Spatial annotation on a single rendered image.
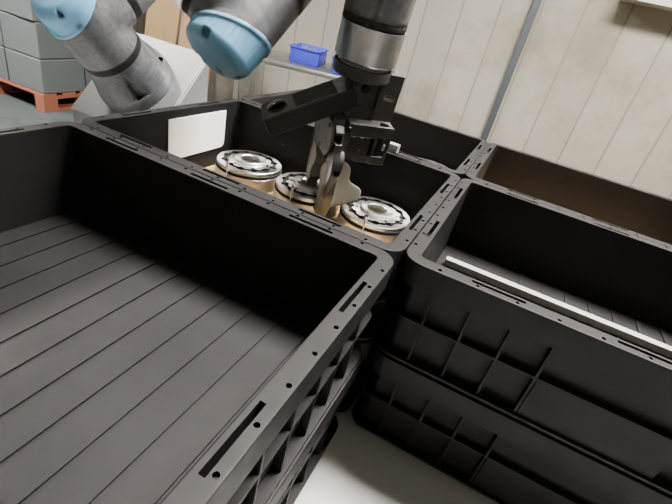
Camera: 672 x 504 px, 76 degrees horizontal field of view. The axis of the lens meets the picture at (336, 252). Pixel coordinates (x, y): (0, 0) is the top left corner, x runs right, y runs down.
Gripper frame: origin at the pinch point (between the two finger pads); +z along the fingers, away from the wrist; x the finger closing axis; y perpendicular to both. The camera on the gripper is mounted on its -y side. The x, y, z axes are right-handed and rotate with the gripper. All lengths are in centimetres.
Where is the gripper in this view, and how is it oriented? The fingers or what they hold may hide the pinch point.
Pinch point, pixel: (312, 201)
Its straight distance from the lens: 62.8
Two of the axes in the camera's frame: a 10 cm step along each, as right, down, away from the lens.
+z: -2.4, 7.6, 6.0
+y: 9.3, 0.1, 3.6
